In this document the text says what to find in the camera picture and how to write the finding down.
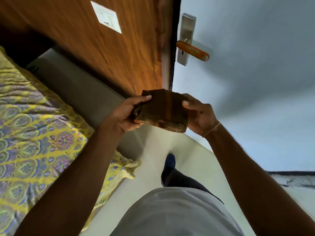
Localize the person's right hand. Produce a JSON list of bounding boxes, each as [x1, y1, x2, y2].
[[182, 93, 221, 138]]

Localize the yellow paisley bed sheet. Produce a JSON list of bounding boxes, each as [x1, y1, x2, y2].
[[0, 46, 142, 236]]

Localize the blue shoe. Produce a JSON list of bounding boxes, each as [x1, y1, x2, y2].
[[160, 153, 177, 187]]

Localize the grey shirt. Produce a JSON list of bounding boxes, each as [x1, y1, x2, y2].
[[109, 186, 244, 236]]

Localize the thin thread wrist bracelet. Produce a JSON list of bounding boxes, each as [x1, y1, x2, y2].
[[202, 122, 221, 138]]

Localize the dark door frame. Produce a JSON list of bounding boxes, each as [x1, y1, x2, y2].
[[161, 0, 182, 91]]

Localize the brown wooden wall panel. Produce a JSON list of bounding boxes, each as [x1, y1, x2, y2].
[[0, 0, 174, 97]]

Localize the grey upholstered bed frame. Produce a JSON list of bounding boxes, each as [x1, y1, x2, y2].
[[25, 46, 150, 160]]

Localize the white door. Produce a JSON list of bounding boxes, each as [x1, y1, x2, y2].
[[171, 0, 315, 172]]

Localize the person's left forearm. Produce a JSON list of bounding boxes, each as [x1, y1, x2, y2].
[[13, 120, 125, 236]]

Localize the person's right forearm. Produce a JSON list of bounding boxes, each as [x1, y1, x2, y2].
[[204, 123, 315, 236]]

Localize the white wall switch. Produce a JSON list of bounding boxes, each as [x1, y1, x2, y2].
[[90, 0, 122, 34]]

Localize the metal door handle plate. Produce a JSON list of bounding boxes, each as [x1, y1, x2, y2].
[[177, 13, 197, 67]]

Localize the person's left hand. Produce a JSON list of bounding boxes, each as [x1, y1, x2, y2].
[[105, 95, 152, 135]]

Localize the black trousers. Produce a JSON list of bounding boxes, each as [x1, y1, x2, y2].
[[163, 168, 224, 205]]

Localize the brown cloth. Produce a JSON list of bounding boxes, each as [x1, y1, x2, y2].
[[134, 89, 189, 133]]

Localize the orange door handle lever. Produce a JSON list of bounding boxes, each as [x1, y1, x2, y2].
[[176, 40, 210, 62]]

